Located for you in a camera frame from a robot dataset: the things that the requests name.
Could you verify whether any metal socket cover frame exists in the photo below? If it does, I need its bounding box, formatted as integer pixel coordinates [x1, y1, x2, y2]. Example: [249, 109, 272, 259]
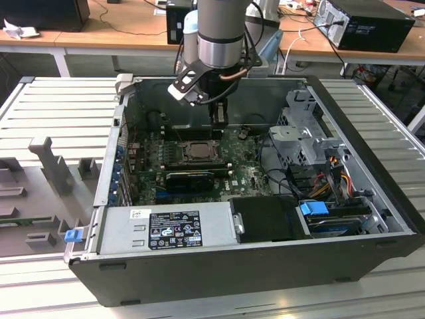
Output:
[181, 141, 220, 161]

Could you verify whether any square CPU with silver top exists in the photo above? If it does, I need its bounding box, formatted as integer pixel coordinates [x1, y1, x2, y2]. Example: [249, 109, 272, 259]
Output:
[187, 143, 213, 158]

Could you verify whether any black RAM slot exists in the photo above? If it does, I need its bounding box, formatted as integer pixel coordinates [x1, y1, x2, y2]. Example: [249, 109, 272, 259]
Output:
[165, 160, 230, 167]
[158, 166, 232, 176]

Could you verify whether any small black box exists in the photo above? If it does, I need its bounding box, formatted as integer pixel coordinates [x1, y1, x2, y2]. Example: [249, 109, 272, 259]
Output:
[165, 0, 194, 46]

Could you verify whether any grey metal drive cage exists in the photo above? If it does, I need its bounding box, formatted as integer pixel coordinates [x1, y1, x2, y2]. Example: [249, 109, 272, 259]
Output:
[268, 88, 333, 167]

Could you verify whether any wooden desk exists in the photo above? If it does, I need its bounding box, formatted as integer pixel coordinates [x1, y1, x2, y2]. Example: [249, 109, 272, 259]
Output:
[278, 6, 425, 79]
[0, 0, 187, 79]

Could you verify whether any green motherboard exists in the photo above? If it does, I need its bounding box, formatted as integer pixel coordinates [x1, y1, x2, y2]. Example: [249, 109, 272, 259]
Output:
[126, 126, 283, 205]

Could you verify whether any black graphics card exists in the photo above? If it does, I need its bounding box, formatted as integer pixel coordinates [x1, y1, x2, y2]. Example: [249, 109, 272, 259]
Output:
[165, 171, 216, 194]

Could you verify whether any black plastic shroud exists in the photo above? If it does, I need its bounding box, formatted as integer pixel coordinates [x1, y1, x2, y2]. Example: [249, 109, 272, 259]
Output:
[228, 195, 313, 243]

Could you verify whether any hard disk in blue carrier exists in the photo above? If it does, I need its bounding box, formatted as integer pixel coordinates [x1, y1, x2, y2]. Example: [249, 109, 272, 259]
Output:
[298, 201, 369, 239]

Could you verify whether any black PC tower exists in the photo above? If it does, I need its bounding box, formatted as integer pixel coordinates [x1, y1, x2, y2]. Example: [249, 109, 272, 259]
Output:
[317, 0, 416, 54]

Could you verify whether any grey power supply unit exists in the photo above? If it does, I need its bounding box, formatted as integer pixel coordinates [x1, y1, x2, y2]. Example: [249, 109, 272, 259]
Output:
[84, 201, 240, 257]

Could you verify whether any black and grey PC case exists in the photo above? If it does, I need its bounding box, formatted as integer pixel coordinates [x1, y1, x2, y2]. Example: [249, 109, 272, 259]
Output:
[64, 74, 425, 308]

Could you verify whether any large black box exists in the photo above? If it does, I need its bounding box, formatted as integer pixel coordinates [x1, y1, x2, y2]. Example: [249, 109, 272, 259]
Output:
[0, 0, 91, 33]

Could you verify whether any crumpled white paper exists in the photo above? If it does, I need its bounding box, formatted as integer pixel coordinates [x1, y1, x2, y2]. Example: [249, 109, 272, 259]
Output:
[3, 18, 41, 41]

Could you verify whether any grey parts rack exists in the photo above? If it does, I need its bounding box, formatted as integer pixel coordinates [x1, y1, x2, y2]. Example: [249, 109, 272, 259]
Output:
[0, 136, 104, 259]

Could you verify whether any green RAM stick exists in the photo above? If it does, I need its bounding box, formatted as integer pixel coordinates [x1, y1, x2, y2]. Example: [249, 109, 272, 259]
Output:
[0, 216, 56, 229]

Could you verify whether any copper coloured hose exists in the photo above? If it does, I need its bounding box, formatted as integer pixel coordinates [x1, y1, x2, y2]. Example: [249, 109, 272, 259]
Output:
[218, 68, 250, 82]

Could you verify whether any white camera on black bracket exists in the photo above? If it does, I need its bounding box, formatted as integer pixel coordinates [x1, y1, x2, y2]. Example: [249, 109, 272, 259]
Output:
[167, 60, 210, 107]

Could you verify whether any white cable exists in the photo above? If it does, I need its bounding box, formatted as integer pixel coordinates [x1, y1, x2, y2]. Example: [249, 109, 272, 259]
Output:
[284, 28, 307, 74]

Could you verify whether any CPU socket with metal bracket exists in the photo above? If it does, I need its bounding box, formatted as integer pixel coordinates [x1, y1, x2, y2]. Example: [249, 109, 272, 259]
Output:
[177, 139, 222, 163]

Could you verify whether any yellow orange wire bundle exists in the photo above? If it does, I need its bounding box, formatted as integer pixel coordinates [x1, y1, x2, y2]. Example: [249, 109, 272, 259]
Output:
[310, 164, 355, 200]

